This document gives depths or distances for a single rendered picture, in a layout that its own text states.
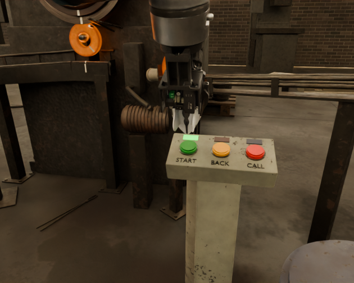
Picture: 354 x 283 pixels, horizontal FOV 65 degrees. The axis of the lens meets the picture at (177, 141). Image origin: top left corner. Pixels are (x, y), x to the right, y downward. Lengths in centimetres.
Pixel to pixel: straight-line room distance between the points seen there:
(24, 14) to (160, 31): 141
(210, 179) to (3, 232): 113
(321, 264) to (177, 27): 52
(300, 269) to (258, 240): 72
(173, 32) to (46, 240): 115
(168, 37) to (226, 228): 46
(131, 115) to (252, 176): 76
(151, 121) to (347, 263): 87
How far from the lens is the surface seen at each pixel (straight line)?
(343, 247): 72
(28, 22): 179
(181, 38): 43
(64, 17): 149
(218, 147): 63
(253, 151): 63
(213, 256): 77
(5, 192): 185
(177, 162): 61
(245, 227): 139
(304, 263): 64
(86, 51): 147
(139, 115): 124
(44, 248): 137
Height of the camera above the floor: 86
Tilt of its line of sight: 22 degrees down
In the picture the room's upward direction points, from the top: straight up
